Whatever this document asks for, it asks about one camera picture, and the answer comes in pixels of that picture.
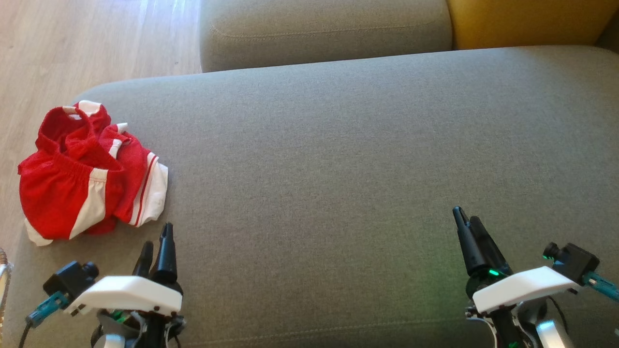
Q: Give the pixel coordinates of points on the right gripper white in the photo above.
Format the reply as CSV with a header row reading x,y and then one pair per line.
x,y
522,287

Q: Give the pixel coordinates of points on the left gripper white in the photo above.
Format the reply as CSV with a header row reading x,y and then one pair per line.
x,y
125,294

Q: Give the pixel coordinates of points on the red white sports jersey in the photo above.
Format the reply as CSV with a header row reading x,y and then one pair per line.
x,y
139,169

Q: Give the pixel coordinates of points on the red shorts white stripe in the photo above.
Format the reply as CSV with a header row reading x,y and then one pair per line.
x,y
51,195

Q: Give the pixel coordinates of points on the large grey sofa seat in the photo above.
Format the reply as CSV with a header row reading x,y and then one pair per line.
x,y
338,169

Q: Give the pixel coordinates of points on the yellow sofa cushion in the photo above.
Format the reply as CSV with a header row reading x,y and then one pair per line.
x,y
527,21

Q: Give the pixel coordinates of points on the grey fabric sofa cushion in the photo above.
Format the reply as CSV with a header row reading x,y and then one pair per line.
x,y
324,34

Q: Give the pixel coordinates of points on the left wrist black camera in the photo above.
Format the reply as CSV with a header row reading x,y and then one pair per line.
x,y
70,279

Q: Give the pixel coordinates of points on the wrist black camera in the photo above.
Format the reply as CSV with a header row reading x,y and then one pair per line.
x,y
70,279
573,261

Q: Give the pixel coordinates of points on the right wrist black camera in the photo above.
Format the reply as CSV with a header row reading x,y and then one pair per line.
x,y
573,261

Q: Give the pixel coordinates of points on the chrome metal frame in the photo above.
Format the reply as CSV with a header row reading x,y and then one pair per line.
x,y
4,275

